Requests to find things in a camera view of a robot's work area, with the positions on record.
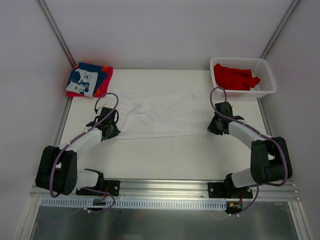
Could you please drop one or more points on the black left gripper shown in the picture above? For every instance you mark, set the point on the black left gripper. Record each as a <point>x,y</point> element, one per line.
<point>113,131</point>

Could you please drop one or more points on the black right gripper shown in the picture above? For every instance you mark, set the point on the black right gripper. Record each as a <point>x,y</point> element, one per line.
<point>213,127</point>

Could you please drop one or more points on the white t shirt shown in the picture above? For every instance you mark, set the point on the white t shirt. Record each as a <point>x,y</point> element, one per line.
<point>175,114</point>

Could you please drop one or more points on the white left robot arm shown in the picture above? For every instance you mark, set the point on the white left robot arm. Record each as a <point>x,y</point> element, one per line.
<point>58,170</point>

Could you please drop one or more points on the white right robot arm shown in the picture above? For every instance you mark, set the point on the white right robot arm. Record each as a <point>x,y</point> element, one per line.
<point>269,156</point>

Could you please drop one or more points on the pink folded t shirt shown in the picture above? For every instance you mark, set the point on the pink folded t shirt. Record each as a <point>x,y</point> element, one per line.
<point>104,77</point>

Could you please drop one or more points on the red t shirt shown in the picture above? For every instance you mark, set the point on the red t shirt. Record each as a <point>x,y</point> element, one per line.
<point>234,79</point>

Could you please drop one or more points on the dark blue folded t shirt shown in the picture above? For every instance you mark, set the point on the dark blue folded t shirt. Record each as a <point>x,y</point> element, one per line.
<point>100,72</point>

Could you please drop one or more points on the light blue printed t shirt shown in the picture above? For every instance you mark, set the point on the light blue printed t shirt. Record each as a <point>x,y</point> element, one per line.
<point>82,82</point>

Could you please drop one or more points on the white plastic basket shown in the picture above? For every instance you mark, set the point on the white plastic basket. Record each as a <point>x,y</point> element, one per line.
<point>259,68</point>

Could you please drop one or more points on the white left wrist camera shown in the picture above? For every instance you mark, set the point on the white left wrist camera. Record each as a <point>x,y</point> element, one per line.
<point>99,108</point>

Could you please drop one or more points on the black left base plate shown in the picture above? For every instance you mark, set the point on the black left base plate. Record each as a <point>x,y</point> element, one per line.
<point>109,186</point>

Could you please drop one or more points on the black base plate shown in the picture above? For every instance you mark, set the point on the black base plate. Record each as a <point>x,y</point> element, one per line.
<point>109,186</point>
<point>220,190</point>

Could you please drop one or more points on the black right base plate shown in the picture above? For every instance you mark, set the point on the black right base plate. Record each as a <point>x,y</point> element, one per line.
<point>220,190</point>

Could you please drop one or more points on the aluminium mounting rail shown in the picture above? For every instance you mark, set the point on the aluminium mounting rail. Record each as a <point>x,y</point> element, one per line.
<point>162,189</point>

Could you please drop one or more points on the white slotted cable duct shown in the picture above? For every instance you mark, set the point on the white slotted cable duct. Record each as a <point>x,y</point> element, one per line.
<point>135,203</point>

